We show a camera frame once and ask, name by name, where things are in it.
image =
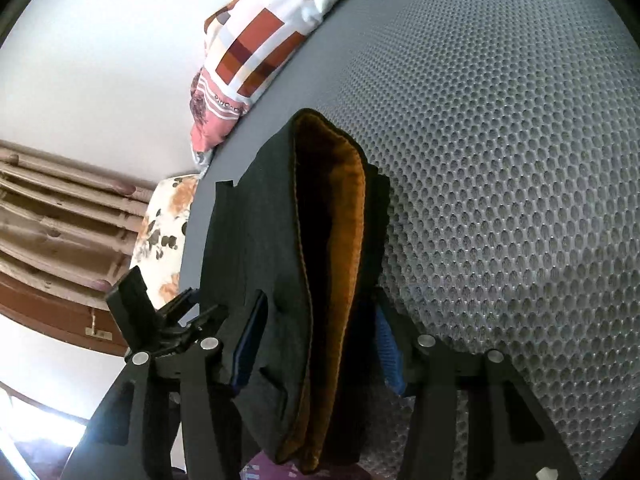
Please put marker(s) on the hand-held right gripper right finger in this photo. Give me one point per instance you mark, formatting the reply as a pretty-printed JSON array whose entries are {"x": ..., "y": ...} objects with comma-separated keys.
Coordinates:
[{"x": 391, "y": 355}]

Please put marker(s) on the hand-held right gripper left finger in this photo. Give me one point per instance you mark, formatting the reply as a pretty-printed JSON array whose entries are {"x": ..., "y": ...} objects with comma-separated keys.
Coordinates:
[{"x": 250, "y": 340}]

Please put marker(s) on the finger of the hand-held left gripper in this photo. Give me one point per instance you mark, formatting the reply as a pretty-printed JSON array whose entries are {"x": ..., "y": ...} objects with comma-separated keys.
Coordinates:
[
  {"x": 135, "y": 310},
  {"x": 181, "y": 310}
]

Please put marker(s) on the black pants with orange lining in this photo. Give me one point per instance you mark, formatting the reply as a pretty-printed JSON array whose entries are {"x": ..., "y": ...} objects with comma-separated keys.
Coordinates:
[{"x": 265, "y": 240}]

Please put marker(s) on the floral pillow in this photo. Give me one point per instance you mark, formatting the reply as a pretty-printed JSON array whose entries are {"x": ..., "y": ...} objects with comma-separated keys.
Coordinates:
[{"x": 162, "y": 240}]

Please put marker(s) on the brown wooden board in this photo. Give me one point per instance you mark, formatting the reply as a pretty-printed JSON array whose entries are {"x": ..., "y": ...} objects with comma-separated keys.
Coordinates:
[{"x": 50, "y": 315}]

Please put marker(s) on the beige patterned curtain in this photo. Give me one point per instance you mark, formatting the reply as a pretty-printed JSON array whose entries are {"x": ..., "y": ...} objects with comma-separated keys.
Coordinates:
[{"x": 65, "y": 220}]

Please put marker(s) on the purple patterned cloth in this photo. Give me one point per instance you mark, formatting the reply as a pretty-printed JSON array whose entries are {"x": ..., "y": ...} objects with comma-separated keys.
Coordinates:
[{"x": 270, "y": 470}]

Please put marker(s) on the grey white crumpled cloth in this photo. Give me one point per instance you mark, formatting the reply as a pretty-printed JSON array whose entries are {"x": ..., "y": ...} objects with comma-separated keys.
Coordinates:
[{"x": 202, "y": 160}]

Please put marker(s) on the grey mesh mat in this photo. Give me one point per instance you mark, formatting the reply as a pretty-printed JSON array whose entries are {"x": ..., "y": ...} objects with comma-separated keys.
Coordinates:
[{"x": 500, "y": 160}]

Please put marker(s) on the checked patchwork blanket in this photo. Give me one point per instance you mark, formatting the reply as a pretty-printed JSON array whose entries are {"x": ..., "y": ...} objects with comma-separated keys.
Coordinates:
[{"x": 260, "y": 45}]

